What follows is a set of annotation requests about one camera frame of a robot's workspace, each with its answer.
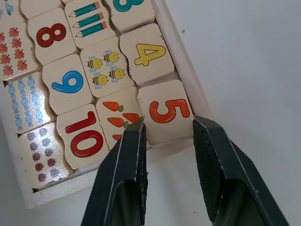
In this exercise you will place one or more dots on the blue figures picture tile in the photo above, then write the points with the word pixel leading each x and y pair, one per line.
pixel 8 10

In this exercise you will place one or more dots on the carrots picture tile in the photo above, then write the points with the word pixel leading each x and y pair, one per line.
pixel 117 117

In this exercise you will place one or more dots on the bees picture tile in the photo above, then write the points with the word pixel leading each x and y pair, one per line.
pixel 105 68

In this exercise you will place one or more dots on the pencils picture tile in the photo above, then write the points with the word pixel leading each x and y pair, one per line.
pixel 89 23

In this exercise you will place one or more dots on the orange number five tile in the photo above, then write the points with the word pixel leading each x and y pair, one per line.
pixel 167 113

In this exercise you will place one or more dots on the yellow number four tile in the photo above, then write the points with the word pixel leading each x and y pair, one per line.
pixel 148 55

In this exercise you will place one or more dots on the blue number nine tile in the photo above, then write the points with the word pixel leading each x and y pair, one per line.
pixel 68 82

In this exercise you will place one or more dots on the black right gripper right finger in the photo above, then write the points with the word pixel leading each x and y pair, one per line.
pixel 225 174

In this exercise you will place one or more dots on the orange leaves picture tile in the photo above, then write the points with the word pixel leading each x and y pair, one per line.
pixel 14 50

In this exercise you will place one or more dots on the ladybugs picture tile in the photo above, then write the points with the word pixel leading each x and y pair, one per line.
pixel 43 155

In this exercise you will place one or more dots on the dark red number eight tile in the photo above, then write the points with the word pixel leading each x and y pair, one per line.
pixel 51 35

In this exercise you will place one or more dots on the white wooden puzzle board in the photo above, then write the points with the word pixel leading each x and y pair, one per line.
pixel 188 61

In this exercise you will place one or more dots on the blue candies picture tile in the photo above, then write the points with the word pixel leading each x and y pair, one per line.
pixel 26 101

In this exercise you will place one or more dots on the red number ten tile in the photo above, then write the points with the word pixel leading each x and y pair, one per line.
pixel 81 136

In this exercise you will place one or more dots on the plain cream tile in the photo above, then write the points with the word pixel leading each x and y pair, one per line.
pixel 40 8

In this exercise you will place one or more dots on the teal number three tile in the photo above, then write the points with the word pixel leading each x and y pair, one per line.
pixel 131 14

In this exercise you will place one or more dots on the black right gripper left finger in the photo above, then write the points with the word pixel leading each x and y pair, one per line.
pixel 113 174

